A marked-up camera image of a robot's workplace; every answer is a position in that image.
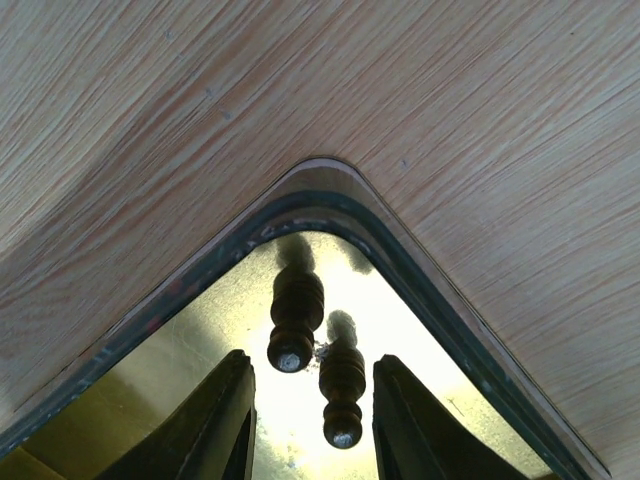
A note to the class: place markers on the gold metal tin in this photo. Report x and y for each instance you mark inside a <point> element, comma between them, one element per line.
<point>148,363</point>

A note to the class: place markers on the dark pawn chess piece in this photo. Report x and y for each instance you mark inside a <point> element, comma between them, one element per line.
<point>297,308</point>
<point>342,382</point>

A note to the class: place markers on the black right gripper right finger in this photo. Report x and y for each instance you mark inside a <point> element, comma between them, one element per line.
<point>417,438</point>

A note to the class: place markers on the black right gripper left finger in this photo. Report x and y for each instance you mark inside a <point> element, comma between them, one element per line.
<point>210,435</point>

